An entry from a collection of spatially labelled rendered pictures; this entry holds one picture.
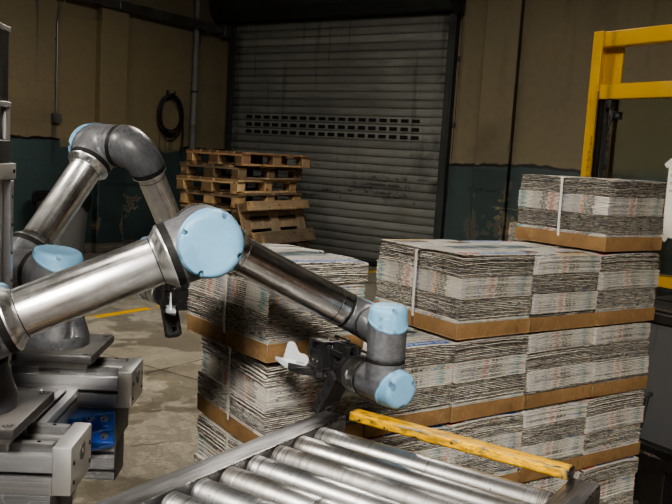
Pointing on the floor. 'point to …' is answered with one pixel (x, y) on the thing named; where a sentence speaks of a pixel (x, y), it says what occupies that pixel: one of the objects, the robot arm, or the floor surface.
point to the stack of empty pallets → (243, 166)
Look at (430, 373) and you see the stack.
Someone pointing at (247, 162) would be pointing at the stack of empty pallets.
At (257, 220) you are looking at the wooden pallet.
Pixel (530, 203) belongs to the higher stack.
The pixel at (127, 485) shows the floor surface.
